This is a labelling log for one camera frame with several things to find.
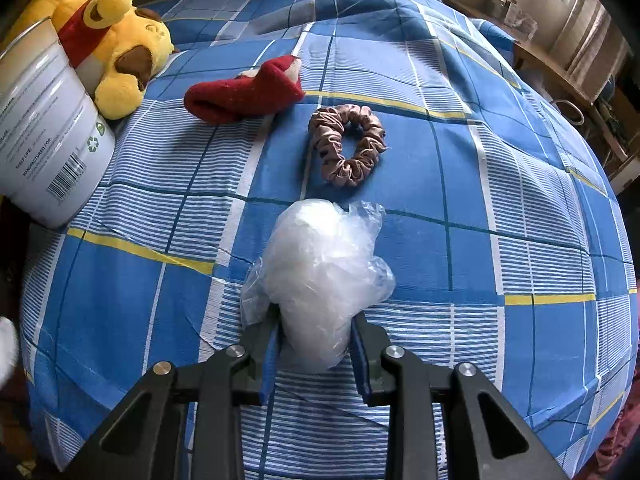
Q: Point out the yellow plush bear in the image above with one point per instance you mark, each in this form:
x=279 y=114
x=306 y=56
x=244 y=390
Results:
x=120 y=25

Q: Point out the red sock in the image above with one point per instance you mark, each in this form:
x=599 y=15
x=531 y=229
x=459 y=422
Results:
x=235 y=97

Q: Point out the clear plastic bag of cotton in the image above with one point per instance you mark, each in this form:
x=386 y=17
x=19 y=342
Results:
x=315 y=280

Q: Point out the clear plastic boxes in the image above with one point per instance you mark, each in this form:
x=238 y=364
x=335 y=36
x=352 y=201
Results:
x=510 y=10

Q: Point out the white tin can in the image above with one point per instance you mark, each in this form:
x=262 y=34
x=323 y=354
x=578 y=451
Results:
x=45 y=125

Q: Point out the wooden desk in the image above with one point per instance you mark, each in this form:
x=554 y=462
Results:
x=550 y=65

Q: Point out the red patterned cloth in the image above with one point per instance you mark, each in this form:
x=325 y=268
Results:
x=620 y=445

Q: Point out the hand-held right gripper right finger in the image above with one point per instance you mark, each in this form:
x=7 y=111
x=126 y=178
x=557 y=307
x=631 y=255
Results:
x=361 y=360

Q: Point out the blue plaid blanket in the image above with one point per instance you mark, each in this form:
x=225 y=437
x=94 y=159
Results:
x=475 y=185

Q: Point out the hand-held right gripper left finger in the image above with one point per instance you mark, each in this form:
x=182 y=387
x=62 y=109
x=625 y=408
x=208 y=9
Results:
x=267 y=360

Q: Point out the brown satin scrunchie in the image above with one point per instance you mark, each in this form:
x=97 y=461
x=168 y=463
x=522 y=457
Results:
x=322 y=135

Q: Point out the beige curtain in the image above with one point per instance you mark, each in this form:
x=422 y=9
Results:
x=595 y=30

